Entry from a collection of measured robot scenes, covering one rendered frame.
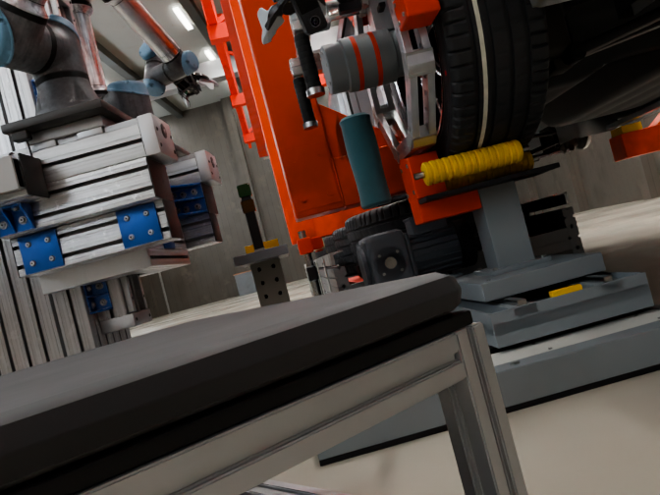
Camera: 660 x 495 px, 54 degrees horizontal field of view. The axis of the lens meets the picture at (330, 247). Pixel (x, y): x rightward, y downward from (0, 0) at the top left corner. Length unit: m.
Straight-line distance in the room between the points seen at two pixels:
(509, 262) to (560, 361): 0.45
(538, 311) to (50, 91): 1.16
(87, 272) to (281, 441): 1.32
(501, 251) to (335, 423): 1.37
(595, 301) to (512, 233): 0.32
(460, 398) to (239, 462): 0.17
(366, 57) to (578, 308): 0.79
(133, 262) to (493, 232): 0.90
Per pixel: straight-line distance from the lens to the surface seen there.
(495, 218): 1.70
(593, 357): 1.35
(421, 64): 1.50
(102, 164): 1.48
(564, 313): 1.48
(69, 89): 1.55
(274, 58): 2.14
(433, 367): 0.42
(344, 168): 2.07
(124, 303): 1.72
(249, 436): 0.32
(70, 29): 1.63
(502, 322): 1.43
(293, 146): 2.07
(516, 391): 1.30
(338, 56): 1.69
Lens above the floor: 0.37
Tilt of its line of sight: 1 degrees up
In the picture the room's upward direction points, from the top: 15 degrees counter-clockwise
